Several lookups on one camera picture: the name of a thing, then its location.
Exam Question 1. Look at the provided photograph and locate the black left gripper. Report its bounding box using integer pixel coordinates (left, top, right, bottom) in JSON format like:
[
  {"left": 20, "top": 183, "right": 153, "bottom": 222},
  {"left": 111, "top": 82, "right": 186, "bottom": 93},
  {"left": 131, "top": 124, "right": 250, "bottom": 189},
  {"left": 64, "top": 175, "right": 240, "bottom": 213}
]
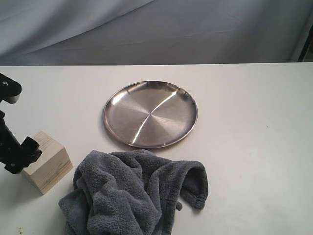
[{"left": 0, "top": 111, "right": 42, "bottom": 174}]

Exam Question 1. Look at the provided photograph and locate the light wooden cube block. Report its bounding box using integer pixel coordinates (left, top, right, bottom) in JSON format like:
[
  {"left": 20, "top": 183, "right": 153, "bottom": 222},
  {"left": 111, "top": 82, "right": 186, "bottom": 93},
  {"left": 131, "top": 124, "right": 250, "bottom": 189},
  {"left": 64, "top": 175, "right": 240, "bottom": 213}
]
[{"left": 21, "top": 131, "right": 73, "bottom": 195}]

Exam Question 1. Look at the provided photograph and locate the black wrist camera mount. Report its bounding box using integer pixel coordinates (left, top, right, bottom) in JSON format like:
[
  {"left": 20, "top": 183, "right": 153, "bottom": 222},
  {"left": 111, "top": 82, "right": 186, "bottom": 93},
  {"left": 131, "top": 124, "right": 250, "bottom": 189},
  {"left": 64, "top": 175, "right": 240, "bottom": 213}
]
[{"left": 0, "top": 73, "right": 22, "bottom": 104}]

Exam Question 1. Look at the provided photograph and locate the grey backdrop cloth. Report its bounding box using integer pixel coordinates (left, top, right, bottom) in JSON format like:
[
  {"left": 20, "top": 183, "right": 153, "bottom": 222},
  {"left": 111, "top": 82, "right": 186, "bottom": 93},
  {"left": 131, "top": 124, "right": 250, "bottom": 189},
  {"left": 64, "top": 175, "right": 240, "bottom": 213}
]
[{"left": 0, "top": 0, "right": 313, "bottom": 66}]

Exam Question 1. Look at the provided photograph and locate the round stainless steel plate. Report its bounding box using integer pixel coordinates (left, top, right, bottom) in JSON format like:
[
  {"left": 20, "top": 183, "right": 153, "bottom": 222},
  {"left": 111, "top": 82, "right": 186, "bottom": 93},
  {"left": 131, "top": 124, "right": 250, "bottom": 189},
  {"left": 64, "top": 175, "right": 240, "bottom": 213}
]
[{"left": 102, "top": 81, "right": 198, "bottom": 149}]

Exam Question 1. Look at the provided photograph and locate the grey fluffy towel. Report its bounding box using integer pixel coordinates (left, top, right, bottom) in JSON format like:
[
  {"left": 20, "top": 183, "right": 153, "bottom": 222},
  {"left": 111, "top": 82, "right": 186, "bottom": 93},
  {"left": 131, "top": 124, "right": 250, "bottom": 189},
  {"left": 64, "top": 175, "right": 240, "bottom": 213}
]
[{"left": 59, "top": 150, "right": 208, "bottom": 235}]

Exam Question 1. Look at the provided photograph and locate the black stand pole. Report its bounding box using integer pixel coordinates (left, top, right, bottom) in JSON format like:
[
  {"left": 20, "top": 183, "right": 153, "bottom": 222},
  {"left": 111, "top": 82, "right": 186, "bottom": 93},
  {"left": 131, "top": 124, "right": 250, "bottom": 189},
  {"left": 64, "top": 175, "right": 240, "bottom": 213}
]
[{"left": 297, "top": 32, "right": 313, "bottom": 62}]

